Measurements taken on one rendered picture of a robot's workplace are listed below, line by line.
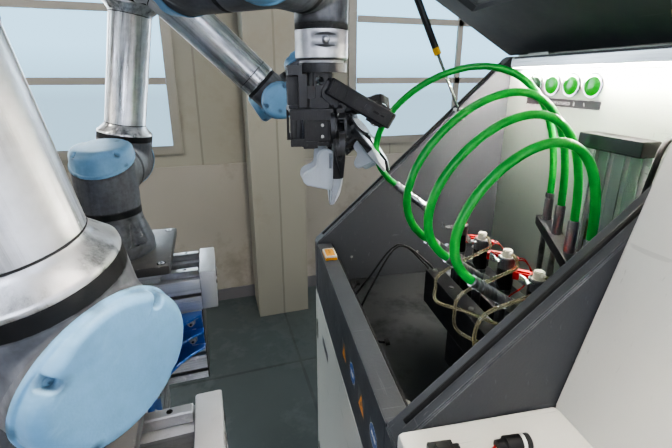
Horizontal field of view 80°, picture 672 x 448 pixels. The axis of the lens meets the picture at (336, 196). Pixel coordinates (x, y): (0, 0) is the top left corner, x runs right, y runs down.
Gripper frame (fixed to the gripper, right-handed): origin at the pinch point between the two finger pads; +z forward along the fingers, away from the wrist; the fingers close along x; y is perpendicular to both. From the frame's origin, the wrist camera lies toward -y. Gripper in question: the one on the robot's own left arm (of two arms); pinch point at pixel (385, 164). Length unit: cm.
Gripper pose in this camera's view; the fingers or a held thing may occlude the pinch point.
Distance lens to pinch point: 91.5
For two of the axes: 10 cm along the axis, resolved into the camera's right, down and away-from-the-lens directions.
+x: -4.1, 0.4, -9.1
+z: 5.6, 8.0, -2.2
